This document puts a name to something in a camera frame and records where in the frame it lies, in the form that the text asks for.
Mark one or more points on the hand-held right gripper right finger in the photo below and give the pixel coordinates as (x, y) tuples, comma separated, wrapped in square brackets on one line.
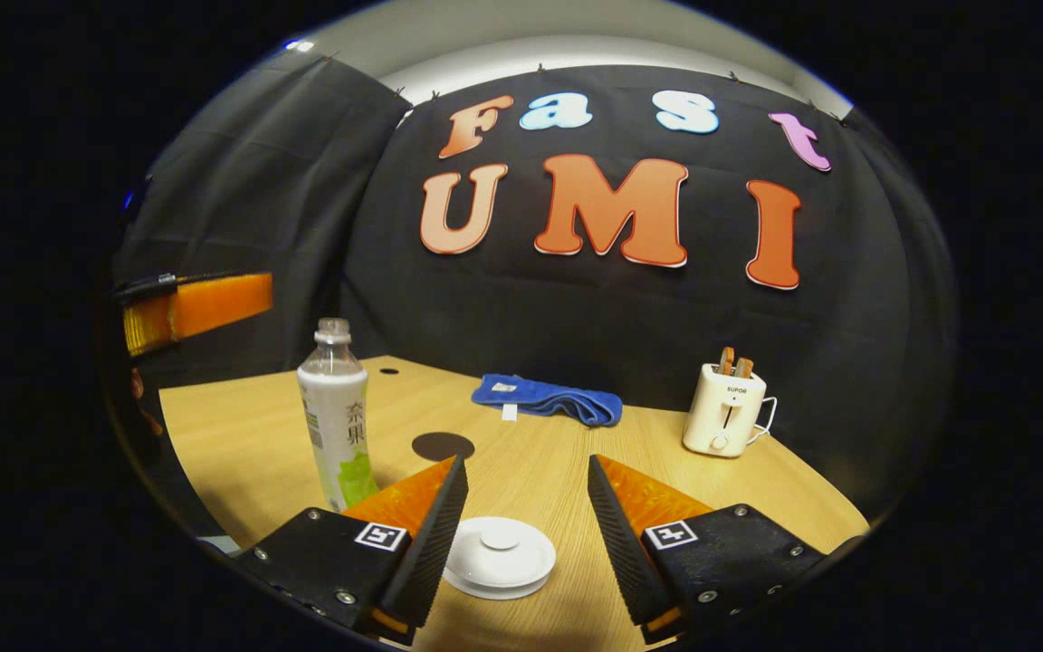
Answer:
[(626, 557)]

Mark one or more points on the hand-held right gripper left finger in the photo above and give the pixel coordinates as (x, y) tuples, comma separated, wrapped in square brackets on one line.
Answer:
[(435, 552)]

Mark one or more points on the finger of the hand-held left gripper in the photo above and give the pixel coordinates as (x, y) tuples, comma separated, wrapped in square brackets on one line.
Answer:
[(214, 303)]

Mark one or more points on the white teacup lid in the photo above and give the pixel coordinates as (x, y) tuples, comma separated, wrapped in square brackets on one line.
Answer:
[(499, 552)]

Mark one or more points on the dark round coaster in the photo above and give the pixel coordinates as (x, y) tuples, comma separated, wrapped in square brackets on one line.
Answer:
[(443, 445)]

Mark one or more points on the water bottle with green label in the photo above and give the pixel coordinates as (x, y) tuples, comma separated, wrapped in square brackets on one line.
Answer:
[(333, 417)]

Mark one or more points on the cream toaster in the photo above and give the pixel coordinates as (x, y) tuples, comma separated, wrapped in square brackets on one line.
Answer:
[(721, 412)]

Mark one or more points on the blue towel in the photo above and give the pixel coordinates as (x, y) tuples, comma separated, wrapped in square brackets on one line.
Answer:
[(549, 398)]

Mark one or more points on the brown toast slice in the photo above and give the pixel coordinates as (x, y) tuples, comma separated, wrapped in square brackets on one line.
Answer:
[(726, 360), (744, 368)]

